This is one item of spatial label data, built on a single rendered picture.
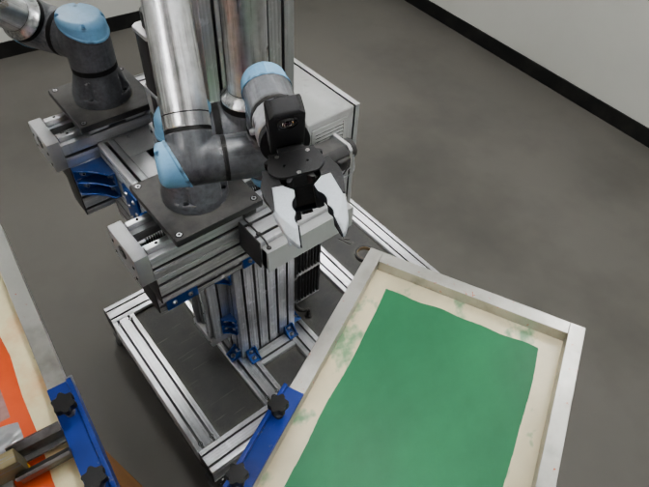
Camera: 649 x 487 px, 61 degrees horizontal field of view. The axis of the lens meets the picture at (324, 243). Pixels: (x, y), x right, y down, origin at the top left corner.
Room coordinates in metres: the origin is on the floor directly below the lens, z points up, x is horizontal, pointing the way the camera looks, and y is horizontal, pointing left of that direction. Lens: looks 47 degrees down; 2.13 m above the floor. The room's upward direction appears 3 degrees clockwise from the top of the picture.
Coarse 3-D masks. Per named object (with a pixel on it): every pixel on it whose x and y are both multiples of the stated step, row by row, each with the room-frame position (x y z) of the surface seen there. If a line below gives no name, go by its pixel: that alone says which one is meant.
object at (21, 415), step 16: (0, 352) 0.61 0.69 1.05; (0, 368) 0.58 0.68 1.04; (0, 384) 0.54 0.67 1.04; (16, 384) 0.55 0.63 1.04; (0, 400) 0.51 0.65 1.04; (16, 400) 0.51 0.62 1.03; (0, 416) 0.48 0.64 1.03; (16, 416) 0.48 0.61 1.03; (32, 432) 0.45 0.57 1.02; (32, 464) 0.39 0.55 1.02; (32, 480) 0.36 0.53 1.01; (48, 480) 0.36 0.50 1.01
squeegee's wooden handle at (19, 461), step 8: (0, 456) 0.36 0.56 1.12; (8, 456) 0.37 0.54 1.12; (16, 456) 0.37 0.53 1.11; (0, 464) 0.35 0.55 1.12; (8, 464) 0.35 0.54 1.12; (16, 464) 0.36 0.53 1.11; (24, 464) 0.37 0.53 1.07; (0, 472) 0.34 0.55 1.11; (8, 472) 0.35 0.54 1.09; (16, 472) 0.35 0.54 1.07; (0, 480) 0.34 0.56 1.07; (8, 480) 0.34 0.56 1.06
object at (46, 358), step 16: (0, 240) 0.88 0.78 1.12; (0, 256) 0.83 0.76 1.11; (16, 272) 0.79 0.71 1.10; (16, 288) 0.75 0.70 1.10; (16, 304) 0.71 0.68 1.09; (32, 304) 0.71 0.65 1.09; (32, 320) 0.68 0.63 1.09; (32, 336) 0.64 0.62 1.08; (48, 336) 0.65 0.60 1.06; (48, 352) 0.61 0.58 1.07; (48, 368) 0.57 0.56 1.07; (48, 384) 0.54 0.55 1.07
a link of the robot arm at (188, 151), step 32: (160, 0) 0.81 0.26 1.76; (160, 32) 0.78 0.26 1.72; (192, 32) 0.80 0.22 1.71; (160, 64) 0.75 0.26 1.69; (192, 64) 0.76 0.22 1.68; (160, 96) 0.73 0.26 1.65; (192, 96) 0.73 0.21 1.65; (192, 128) 0.69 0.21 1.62; (160, 160) 0.65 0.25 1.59; (192, 160) 0.66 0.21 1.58; (224, 160) 0.67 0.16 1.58
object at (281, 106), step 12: (288, 96) 0.55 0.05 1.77; (300, 96) 0.56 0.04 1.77; (264, 108) 0.55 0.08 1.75; (276, 108) 0.54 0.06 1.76; (288, 108) 0.54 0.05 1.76; (300, 108) 0.54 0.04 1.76; (276, 120) 0.53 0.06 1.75; (288, 120) 0.53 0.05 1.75; (300, 120) 0.55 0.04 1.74; (276, 132) 0.55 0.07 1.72; (288, 132) 0.56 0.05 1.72; (300, 132) 0.57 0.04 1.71; (276, 144) 0.57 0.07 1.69; (288, 144) 0.57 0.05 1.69
